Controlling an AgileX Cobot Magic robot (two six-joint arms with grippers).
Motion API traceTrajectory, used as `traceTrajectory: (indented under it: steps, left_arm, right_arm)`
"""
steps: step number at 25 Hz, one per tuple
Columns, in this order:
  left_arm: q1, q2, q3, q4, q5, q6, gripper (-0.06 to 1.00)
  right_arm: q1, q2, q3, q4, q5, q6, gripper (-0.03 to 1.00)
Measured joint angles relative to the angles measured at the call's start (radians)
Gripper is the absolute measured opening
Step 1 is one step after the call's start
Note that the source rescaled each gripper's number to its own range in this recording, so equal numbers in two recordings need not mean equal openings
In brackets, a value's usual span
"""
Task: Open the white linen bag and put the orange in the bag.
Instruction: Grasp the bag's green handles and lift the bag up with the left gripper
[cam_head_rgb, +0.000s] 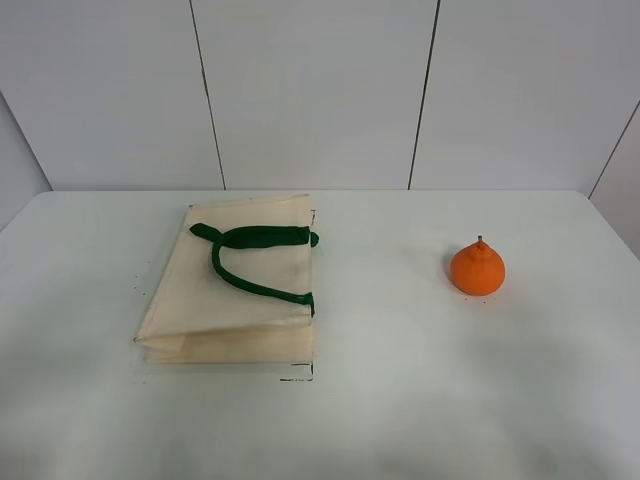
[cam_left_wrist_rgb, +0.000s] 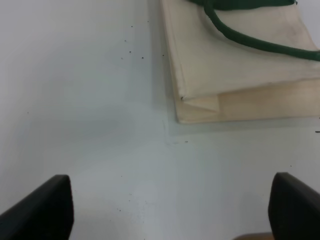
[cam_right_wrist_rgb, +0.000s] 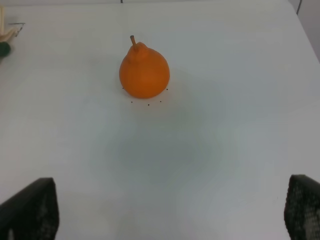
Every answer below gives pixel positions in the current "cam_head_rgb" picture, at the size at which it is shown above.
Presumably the green bag handle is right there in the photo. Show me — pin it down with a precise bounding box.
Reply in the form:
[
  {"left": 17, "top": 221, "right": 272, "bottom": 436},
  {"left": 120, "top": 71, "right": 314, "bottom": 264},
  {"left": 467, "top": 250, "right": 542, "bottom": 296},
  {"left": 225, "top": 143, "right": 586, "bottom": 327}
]
[{"left": 189, "top": 223, "right": 319, "bottom": 316}]

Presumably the white linen bag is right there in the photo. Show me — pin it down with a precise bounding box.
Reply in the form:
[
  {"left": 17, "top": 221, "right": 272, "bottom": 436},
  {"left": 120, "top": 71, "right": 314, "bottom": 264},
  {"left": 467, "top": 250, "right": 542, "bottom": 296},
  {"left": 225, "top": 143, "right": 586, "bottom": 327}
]
[{"left": 134, "top": 194, "right": 314, "bottom": 364}]

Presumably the orange fruit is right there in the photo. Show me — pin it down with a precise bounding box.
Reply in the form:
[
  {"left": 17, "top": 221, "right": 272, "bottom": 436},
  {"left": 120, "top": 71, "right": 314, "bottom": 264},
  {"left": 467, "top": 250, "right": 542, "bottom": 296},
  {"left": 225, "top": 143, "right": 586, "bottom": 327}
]
[{"left": 449, "top": 235, "right": 506, "bottom": 296}]

